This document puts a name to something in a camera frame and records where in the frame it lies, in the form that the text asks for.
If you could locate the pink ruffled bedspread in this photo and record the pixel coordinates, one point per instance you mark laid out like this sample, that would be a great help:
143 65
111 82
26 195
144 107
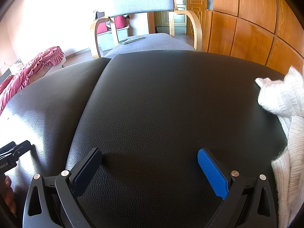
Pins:
30 71

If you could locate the smartphone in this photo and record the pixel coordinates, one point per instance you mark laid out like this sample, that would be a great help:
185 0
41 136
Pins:
130 40

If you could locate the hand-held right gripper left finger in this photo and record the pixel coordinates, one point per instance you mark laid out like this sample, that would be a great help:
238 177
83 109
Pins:
85 171

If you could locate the red storage box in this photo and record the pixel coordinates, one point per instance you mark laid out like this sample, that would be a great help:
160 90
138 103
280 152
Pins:
118 22

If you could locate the wooden wardrobe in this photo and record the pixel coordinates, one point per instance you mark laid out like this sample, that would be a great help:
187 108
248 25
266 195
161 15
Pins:
251 28

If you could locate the person's left hand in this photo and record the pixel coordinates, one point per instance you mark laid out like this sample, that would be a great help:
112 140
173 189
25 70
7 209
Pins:
8 194

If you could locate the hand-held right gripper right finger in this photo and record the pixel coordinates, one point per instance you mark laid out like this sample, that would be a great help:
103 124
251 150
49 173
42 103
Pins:
212 173

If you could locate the white knit sweater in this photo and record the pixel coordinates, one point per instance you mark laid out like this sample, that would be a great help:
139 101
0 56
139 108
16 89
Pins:
285 99

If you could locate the blue plastic storage box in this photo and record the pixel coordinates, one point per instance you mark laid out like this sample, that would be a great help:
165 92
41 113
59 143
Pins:
105 41

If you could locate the grey wooden armchair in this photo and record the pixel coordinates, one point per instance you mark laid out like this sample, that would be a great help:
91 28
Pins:
142 2

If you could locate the wooden door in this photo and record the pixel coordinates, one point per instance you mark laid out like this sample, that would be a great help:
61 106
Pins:
194 7

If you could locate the grey bed headboard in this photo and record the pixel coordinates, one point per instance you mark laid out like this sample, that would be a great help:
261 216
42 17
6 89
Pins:
6 74

